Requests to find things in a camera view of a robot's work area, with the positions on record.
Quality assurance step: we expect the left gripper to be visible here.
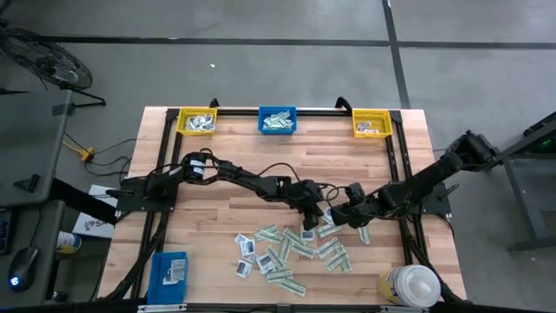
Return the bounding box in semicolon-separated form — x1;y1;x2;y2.
281;182;323;231

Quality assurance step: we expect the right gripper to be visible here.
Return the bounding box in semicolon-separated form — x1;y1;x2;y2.
330;200;377;230

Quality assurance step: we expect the yellow plastic basket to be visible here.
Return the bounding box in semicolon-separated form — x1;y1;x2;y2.
351;108;394;139
175;107;218;137

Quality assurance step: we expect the white lidded wipes canister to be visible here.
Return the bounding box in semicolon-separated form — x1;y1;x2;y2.
376;265;442;310

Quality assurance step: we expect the blue plastic basket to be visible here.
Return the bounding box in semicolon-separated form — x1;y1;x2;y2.
146;250;189;305
258;106;299;136

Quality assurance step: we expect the black metal cart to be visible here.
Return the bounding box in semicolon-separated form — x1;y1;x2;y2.
479;110;556;253

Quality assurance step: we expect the white cardboard box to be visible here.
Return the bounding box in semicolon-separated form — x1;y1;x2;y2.
71;184;118;240

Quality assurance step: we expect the yellow power plug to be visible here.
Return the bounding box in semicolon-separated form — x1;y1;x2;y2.
63;138;96;162

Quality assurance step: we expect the yellow white can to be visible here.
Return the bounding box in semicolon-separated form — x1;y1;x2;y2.
56;230;83;256

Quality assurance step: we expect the grey desk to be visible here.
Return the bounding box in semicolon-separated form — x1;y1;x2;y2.
0;89;73;305

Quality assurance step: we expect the black computer mouse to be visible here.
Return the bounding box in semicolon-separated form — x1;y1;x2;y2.
7;246;40;293

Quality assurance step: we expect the black keyboard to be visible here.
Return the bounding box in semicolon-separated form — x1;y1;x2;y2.
0;210;12;256

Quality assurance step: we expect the black floor fan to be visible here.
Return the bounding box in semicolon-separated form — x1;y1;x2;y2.
0;19;107;108

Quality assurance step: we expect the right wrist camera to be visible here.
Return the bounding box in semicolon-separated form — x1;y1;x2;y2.
344;182;367;205

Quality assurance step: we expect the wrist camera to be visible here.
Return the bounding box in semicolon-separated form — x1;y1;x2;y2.
344;182;367;205
302;178;323;197

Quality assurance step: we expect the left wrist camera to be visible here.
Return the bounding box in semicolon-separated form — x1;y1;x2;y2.
302;178;323;197

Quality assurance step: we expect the white frame bracket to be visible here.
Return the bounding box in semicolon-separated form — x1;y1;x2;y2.
136;303;188;313
379;305;429;313

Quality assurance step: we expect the black floor cable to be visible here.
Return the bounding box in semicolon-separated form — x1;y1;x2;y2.
84;137;138;177

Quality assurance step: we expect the small black bracket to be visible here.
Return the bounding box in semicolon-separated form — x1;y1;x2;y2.
13;173;42;194

